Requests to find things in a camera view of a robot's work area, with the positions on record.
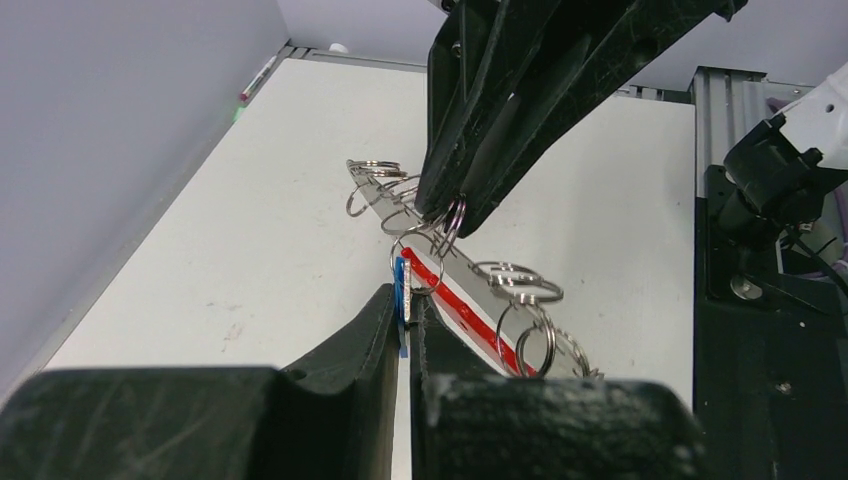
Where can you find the marker pen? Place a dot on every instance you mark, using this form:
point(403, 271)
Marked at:
point(249, 90)

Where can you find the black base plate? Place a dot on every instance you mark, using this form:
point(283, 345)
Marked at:
point(770, 359)

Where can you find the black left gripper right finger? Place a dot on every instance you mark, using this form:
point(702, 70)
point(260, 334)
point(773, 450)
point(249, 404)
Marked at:
point(469, 422)

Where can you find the red and steel key holder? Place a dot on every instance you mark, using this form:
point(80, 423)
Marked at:
point(501, 307)

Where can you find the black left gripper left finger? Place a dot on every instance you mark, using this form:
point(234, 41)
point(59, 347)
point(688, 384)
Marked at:
point(327, 415)

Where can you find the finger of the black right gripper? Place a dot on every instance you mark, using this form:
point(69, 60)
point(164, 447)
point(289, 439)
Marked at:
point(630, 35)
point(497, 71)

